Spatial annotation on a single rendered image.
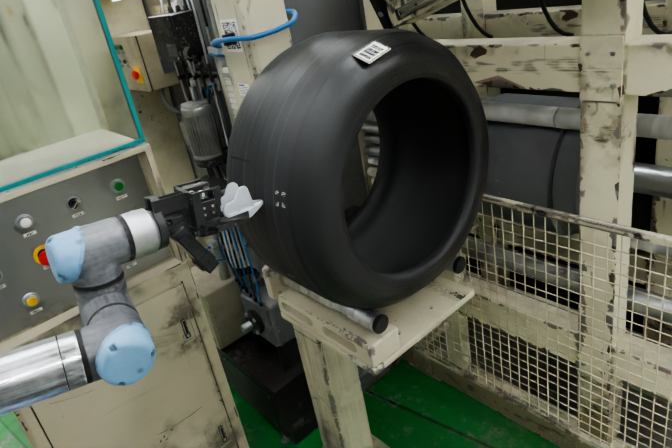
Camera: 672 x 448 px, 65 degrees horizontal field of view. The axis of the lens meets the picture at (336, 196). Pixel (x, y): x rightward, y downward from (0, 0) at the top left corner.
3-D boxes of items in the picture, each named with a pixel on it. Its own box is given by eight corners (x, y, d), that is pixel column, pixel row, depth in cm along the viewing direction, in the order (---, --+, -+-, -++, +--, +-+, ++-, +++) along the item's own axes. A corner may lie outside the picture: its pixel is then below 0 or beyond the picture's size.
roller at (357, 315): (296, 276, 143) (284, 286, 141) (291, 263, 141) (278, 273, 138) (391, 325, 117) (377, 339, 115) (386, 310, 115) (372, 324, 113)
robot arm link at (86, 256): (51, 280, 82) (37, 229, 80) (122, 256, 89) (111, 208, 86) (66, 298, 77) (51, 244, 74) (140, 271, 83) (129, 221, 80)
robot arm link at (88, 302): (94, 367, 79) (77, 303, 75) (82, 332, 88) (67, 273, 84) (148, 348, 83) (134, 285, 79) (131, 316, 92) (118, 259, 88)
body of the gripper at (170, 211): (224, 185, 90) (155, 205, 83) (231, 232, 93) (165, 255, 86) (202, 177, 96) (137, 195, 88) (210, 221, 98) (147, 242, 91)
